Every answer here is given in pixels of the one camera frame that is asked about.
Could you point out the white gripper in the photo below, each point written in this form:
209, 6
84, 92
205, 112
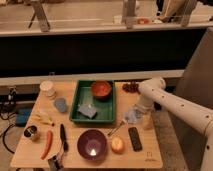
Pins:
145, 111

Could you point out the light blue towel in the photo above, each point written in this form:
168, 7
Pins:
132, 116

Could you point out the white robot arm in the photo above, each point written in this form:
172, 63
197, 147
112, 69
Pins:
198, 117

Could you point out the green plastic tray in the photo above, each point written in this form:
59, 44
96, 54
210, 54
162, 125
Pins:
105, 108

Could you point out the black remote control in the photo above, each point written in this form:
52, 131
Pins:
135, 139

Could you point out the red-orange bowl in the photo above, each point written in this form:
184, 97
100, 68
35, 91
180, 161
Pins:
101, 89

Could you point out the blue sponge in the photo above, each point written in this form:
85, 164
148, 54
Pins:
87, 110

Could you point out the purple bowl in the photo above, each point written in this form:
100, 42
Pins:
92, 145

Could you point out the light blue cup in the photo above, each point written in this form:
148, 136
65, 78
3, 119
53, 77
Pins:
60, 104

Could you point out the red chili pepper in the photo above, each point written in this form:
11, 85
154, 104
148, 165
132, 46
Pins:
49, 138

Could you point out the white stacked cups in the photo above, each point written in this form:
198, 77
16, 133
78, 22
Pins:
47, 88

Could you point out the yellow banana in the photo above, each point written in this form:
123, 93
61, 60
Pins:
44, 119

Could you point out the metal can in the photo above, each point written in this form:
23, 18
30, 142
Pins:
32, 133

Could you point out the blue box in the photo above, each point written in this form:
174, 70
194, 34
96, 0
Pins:
22, 116

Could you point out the black handled knife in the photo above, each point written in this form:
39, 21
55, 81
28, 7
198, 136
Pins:
63, 138

